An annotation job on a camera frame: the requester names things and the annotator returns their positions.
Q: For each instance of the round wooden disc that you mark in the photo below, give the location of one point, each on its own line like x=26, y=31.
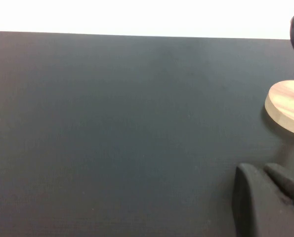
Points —
x=288, y=106

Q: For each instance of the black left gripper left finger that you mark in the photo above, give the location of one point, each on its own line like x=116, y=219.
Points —
x=255, y=205

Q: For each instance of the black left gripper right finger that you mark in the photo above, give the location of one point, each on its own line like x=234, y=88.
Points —
x=288, y=181

